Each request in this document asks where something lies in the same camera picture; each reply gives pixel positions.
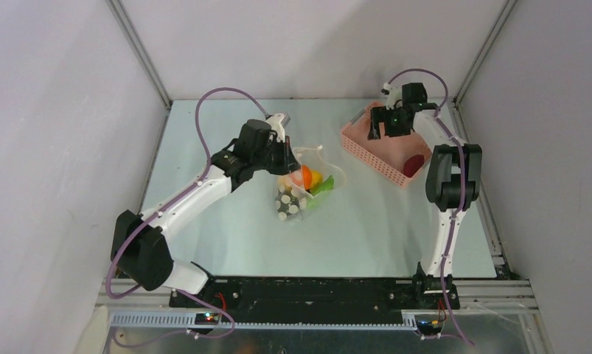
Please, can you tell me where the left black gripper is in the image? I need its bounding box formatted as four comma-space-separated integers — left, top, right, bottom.
252, 136, 301, 176

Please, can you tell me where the orange fruit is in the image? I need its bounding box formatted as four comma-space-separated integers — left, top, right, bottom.
291, 165, 310, 190

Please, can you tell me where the yellow lemon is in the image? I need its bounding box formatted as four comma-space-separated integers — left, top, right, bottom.
308, 170, 323, 192

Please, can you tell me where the clear dotted zip top bag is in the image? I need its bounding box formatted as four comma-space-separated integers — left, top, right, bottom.
274, 145, 347, 221

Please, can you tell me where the dark green avocado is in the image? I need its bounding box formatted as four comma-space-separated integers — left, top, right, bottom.
275, 191, 307, 221

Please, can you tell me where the green cucumber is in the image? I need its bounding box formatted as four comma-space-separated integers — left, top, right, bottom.
307, 175, 335, 209

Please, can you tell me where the red fruit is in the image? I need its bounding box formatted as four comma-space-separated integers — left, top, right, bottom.
402, 154, 425, 178

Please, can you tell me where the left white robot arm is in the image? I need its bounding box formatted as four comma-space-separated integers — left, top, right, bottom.
111, 113, 300, 308

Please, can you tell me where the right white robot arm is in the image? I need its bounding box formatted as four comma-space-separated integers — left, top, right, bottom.
368, 83, 482, 308

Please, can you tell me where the pink plastic basket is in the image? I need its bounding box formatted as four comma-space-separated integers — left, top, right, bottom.
340, 101, 432, 188

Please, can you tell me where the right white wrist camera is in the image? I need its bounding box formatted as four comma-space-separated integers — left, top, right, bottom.
381, 82, 403, 110

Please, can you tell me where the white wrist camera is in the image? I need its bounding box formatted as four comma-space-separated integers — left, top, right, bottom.
381, 82, 403, 110
266, 113, 290, 142

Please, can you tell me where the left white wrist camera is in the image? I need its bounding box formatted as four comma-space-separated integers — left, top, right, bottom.
266, 113, 290, 142

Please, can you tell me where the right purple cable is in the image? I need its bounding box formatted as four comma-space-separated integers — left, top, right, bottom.
387, 69, 475, 347

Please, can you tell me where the purple cable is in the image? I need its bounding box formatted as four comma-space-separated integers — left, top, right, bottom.
387, 69, 475, 347
105, 87, 271, 300

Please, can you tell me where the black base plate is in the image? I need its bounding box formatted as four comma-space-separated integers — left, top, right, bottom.
198, 277, 460, 325

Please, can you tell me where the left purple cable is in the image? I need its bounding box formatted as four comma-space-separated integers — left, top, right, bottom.
105, 87, 271, 300

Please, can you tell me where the aluminium frame rail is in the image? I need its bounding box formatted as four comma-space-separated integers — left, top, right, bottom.
96, 277, 538, 330

